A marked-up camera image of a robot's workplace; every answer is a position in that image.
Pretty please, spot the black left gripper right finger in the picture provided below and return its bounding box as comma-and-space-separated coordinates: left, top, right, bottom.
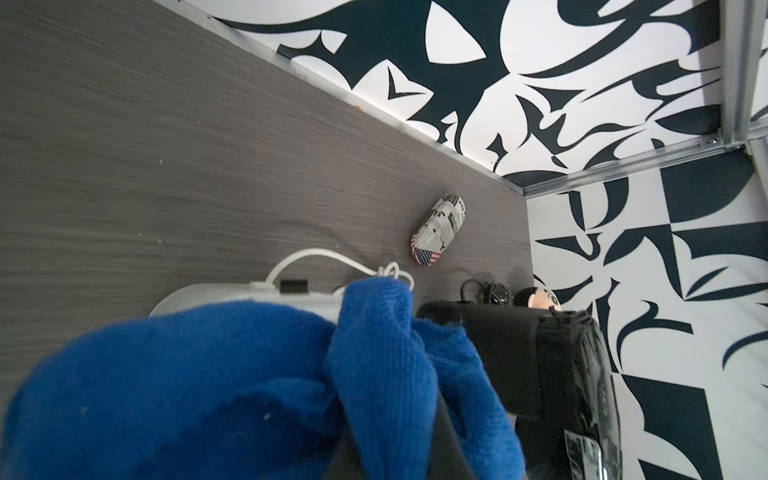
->
426, 395, 476, 480

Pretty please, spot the blue cleaning cloth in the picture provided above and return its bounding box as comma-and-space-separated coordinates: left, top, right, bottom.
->
1, 278, 525, 479

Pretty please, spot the black coffee machine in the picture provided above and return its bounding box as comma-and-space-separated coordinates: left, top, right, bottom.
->
417, 301, 622, 479

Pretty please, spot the white coffee machine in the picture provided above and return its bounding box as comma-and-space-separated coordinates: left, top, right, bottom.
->
149, 280, 343, 323

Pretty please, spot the newspaper print glasses case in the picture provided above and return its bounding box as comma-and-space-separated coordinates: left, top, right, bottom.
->
410, 194, 466, 266

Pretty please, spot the white coiled power cable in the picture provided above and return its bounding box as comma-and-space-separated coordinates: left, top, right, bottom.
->
263, 247, 416, 292

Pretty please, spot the black coiled power cable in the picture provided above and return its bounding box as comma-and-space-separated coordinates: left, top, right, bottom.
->
459, 278, 512, 307

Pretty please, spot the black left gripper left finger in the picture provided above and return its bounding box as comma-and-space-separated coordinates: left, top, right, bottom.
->
322, 434, 366, 480

